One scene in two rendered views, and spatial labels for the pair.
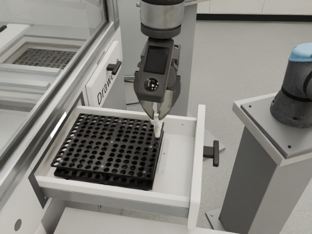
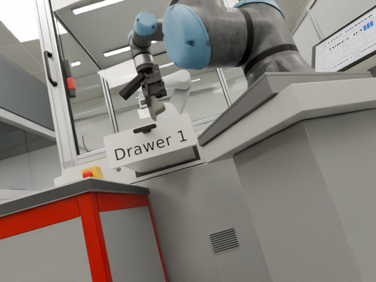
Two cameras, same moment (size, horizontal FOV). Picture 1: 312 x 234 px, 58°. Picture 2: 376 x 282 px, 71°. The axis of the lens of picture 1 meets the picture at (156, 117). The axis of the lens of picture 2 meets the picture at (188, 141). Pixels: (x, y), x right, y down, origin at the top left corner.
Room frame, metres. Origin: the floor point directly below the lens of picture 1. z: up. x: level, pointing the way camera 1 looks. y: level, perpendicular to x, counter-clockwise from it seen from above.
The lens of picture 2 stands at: (0.42, -0.93, 0.65)
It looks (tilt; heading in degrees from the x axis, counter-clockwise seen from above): 13 degrees up; 81
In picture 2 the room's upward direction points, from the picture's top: 16 degrees counter-clockwise
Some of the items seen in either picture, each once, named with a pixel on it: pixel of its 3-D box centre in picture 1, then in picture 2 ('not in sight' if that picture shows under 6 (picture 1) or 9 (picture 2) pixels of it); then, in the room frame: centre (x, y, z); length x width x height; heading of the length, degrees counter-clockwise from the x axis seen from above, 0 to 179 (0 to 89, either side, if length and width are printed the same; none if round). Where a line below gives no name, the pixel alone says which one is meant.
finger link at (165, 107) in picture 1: (166, 98); (156, 107); (0.48, -0.02, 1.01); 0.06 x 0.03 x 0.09; 171
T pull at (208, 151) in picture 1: (210, 152); (145, 129); (0.43, -0.12, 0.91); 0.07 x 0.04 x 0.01; 171
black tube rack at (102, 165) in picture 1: (113, 151); not in sight; (0.46, 0.10, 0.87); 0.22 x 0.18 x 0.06; 81
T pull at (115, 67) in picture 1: (113, 67); not in sight; (0.79, 0.14, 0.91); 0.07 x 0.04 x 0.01; 171
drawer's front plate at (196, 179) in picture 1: (197, 160); (149, 140); (0.43, -0.09, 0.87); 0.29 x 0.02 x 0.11; 171
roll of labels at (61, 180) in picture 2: not in sight; (69, 184); (0.20, -0.20, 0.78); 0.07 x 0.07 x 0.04
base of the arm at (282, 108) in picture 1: (298, 100); (278, 83); (0.71, -0.45, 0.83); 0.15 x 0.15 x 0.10
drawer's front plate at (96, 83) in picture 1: (106, 75); not in sight; (0.79, 0.16, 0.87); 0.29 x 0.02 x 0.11; 171
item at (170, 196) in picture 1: (109, 152); (161, 154); (0.46, 0.11, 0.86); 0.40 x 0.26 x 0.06; 81
